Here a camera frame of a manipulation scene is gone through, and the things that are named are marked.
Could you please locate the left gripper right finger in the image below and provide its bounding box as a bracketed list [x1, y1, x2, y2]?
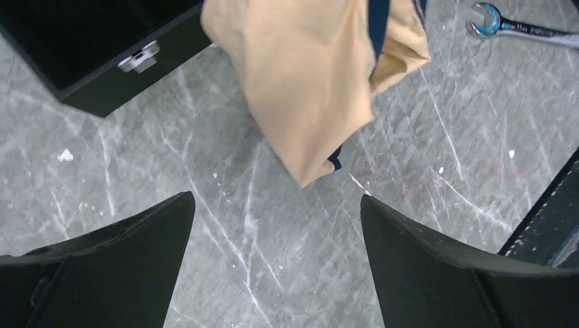
[360, 195, 578, 327]

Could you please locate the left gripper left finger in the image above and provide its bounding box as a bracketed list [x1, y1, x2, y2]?
[1, 191, 195, 327]

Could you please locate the black compartment storage box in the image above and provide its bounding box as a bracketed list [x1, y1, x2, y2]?
[1, 0, 210, 118]

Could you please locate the beige underwear navy trim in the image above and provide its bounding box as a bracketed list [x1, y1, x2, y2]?
[201, 0, 430, 187]

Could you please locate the steel combination wrench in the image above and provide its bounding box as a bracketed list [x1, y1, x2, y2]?
[467, 2, 578, 50]

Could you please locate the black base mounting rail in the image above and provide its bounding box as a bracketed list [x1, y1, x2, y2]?
[498, 151, 578, 269]

